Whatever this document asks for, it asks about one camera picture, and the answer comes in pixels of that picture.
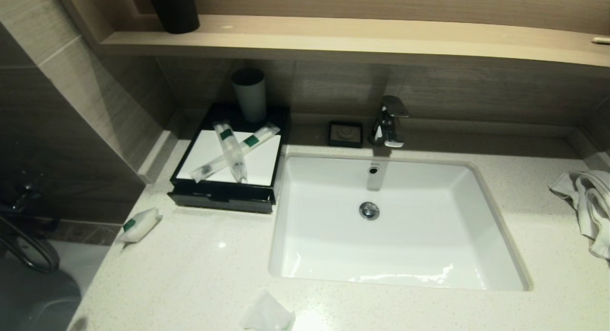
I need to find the black tray with toiletry packets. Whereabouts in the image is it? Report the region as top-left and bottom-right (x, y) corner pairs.
(168, 192), (274, 214)

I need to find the puffy white sachet green label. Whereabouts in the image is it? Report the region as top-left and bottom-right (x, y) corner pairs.
(117, 207), (163, 249)

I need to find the black amenity drawer box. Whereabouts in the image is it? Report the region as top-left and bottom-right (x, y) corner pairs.
(168, 102), (291, 214)

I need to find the black square soap dish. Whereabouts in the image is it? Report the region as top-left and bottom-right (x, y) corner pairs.
(328, 121), (364, 148)

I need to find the clear toothbrush packet green label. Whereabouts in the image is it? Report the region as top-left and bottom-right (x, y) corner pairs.
(212, 121), (248, 184)
(190, 123), (281, 183)

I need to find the grey cup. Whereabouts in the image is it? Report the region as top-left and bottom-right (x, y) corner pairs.
(231, 68), (266, 124)

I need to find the chrome faucet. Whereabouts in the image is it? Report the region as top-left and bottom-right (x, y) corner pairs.
(369, 95), (409, 148)

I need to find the white ceramic sink basin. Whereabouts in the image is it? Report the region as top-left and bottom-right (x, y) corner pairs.
(268, 153), (533, 292)

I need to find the light wooden shelf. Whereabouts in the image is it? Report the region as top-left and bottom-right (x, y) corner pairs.
(100, 14), (610, 68)

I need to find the crumpled white plastic wrapper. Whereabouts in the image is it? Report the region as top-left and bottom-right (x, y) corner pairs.
(240, 290), (296, 331)

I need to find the black cylinder container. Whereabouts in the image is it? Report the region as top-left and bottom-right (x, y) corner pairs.
(145, 0), (201, 34)

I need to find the white towel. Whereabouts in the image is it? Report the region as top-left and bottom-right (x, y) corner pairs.
(549, 170), (610, 261)

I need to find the black hose loop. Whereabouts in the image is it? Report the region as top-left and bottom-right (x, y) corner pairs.
(0, 214), (61, 275)

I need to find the chrome wall valve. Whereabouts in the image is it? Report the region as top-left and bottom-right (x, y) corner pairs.
(7, 181), (43, 212)

